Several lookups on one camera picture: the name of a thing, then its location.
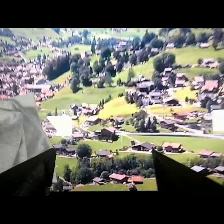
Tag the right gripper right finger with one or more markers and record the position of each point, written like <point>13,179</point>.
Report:
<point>176,180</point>

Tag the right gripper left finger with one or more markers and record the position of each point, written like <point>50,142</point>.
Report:
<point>30,178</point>

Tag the grey garment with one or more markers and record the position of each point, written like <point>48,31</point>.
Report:
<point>18,133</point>

